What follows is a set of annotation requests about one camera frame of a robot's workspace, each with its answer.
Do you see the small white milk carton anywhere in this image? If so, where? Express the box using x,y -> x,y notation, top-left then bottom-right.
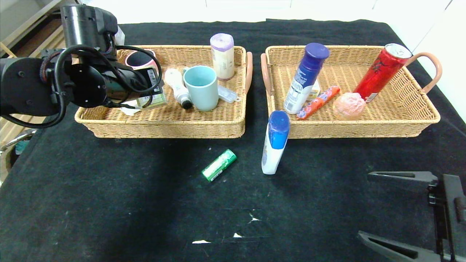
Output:
308,79 -> 321,102

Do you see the pink round bun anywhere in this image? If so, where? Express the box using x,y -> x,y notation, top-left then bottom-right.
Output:
332,92 -> 366,121

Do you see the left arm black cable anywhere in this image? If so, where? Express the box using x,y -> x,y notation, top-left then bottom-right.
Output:
0,44 -> 163,128

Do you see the wicker basket holding household items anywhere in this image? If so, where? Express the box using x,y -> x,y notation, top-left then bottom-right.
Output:
75,45 -> 253,139

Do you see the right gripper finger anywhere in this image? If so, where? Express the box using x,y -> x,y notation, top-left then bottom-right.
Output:
367,171 -> 439,206
357,230 -> 442,262

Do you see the green gum tube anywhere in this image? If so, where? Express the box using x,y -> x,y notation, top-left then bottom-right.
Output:
202,149 -> 237,182

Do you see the orange sausage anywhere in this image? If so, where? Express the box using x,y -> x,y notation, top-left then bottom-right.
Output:
297,85 -> 341,120

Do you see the wicker basket holding food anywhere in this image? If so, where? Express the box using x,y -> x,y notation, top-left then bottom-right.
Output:
260,45 -> 443,139

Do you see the round metal rimmed bin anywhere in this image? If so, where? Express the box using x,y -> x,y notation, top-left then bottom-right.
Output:
0,127 -> 39,182

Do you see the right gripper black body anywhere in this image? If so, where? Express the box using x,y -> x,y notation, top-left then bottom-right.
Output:
433,174 -> 466,262

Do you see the tall red drink can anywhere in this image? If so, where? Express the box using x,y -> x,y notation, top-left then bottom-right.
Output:
352,44 -> 412,103

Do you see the black table cloth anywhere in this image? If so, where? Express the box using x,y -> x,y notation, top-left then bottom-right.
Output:
0,19 -> 466,262

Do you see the pink mug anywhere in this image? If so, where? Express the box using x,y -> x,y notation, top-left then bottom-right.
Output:
126,49 -> 159,70

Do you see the white bottle bright blue cap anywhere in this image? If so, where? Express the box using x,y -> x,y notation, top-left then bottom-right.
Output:
261,111 -> 290,175

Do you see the white brush black tip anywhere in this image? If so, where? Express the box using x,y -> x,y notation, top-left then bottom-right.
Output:
165,69 -> 193,110

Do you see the light wooden rack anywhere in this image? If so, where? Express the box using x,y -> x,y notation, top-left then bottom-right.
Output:
0,42 -> 48,133

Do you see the translucent grey toothbrush case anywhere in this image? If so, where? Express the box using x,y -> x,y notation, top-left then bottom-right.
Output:
218,84 -> 241,104

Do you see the purple lid cylinder container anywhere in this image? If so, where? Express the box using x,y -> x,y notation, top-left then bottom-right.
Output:
210,33 -> 235,81

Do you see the indigo capped drink bottle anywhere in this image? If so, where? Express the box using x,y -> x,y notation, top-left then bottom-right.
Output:
283,43 -> 330,115

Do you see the teal mug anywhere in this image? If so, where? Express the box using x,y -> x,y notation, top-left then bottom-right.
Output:
183,65 -> 220,112

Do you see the grey metal shelf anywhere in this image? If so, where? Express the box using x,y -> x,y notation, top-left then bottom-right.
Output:
0,0 -> 73,48

